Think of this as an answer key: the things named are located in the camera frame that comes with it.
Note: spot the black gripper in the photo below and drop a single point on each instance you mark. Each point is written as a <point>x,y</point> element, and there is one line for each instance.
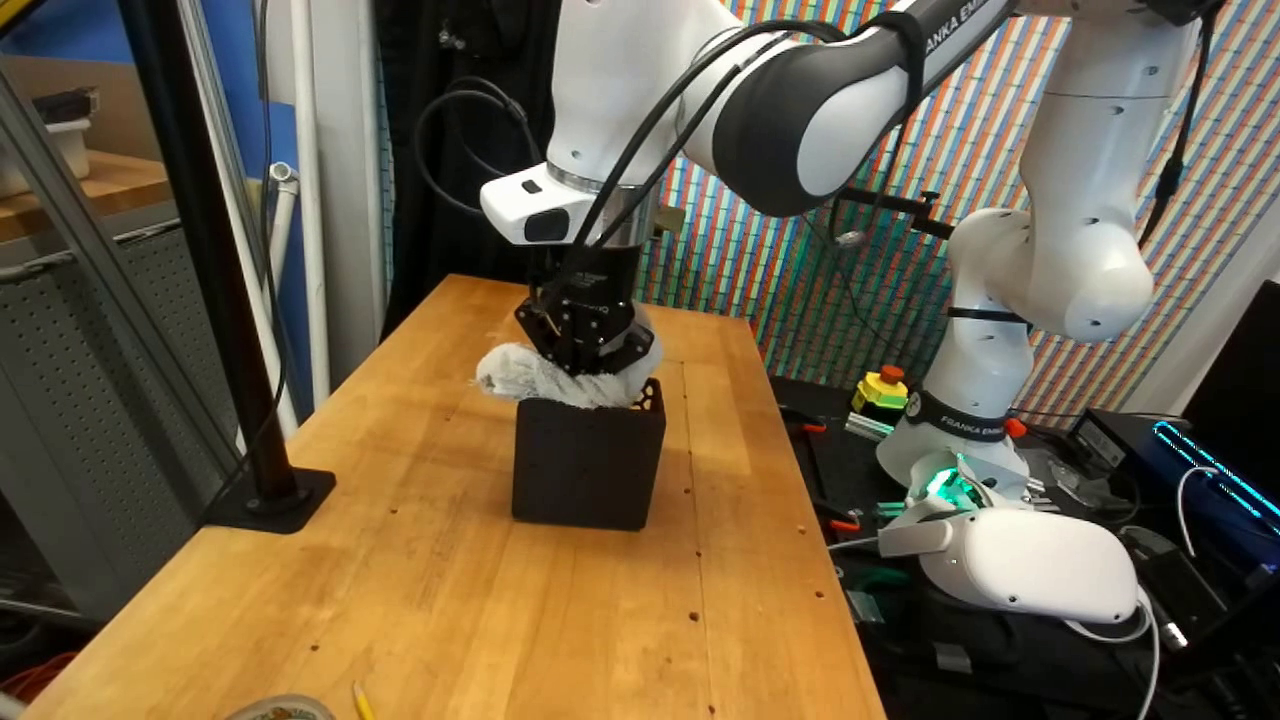
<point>583,317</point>

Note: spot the white terry cloth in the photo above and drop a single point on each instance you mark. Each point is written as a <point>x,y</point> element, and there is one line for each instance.
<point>520,372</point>

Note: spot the black perforated box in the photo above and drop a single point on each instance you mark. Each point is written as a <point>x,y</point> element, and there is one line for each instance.
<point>584,465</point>

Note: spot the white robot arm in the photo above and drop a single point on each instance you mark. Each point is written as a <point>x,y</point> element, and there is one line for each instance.
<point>789,109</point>

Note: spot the red yellow emergency stop button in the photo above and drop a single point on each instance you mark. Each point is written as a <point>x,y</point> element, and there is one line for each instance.
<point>880,391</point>

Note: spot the black vertical pole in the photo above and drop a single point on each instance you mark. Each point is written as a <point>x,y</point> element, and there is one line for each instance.
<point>186,145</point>

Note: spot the white VR headset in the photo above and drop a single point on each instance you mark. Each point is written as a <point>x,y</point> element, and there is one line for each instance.
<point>1004,556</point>

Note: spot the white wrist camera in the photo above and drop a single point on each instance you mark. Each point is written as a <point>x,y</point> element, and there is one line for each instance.
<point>538,205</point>

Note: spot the black pole base plate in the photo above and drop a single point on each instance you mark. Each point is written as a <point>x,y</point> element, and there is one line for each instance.
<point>247,505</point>

